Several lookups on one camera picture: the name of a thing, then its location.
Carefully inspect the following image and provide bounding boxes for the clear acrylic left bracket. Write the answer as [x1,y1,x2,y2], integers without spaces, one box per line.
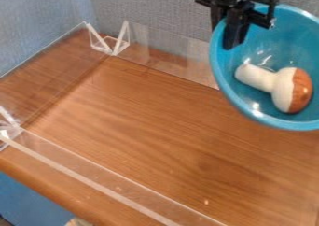
[0,106,23,151]

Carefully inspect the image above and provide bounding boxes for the clear acrylic front barrier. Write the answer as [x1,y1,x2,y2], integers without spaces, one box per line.
[0,128,226,226]

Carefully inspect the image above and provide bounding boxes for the clear acrylic back barrier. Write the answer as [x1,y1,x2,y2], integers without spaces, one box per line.
[119,21,218,90]

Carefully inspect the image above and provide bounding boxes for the blue plastic bowl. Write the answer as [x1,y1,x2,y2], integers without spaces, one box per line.
[208,5,319,131]

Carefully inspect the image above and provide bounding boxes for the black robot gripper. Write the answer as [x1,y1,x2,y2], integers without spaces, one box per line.
[196,0,279,50]

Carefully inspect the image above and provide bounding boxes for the white brown toy mushroom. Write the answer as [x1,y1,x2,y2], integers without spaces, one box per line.
[235,64,314,114]

